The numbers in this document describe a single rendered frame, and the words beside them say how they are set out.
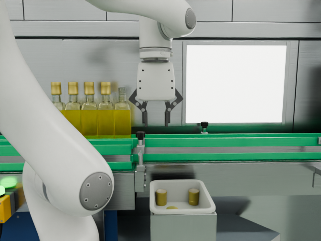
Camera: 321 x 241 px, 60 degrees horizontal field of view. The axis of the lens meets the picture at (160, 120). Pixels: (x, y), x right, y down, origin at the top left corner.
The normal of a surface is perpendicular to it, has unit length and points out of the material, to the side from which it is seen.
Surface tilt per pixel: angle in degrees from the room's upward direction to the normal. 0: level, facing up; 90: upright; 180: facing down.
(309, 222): 90
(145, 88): 93
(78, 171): 69
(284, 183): 90
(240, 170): 90
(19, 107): 99
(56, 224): 33
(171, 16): 112
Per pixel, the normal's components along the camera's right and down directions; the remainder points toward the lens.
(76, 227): 0.25, -0.88
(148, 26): -0.54, 0.16
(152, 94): 0.03, 0.25
